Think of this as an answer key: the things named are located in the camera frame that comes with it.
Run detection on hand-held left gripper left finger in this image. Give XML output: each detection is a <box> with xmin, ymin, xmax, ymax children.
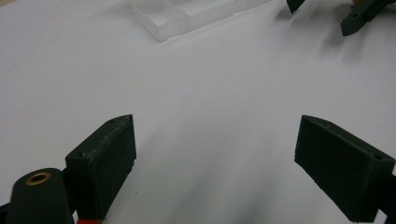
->
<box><xmin>64</xmin><ymin>114</ymin><xmax>137</xmax><ymax>222</ymax></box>

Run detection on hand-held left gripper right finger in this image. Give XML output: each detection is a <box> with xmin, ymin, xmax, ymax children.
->
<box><xmin>293</xmin><ymin>114</ymin><xmax>396</xmax><ymax>223</ymax></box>

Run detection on clear plastic compartment box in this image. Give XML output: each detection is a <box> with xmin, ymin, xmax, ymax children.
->
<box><xmin>132</xmin><ymin>0</ymin><xmax>275</xmax><ymax>43</ymax></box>

